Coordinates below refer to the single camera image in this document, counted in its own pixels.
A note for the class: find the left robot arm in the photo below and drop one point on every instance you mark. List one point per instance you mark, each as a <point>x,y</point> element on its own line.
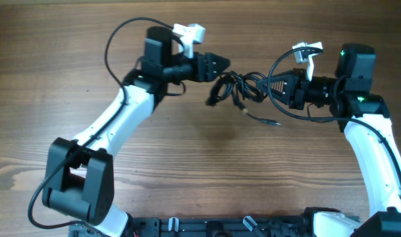
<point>79,172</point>

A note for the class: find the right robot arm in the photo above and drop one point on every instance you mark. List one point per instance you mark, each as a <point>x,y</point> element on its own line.
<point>362,117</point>

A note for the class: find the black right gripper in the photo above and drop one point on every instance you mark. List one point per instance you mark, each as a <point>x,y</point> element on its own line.
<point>295,88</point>

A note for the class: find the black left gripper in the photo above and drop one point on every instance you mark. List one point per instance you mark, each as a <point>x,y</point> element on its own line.
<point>206,74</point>

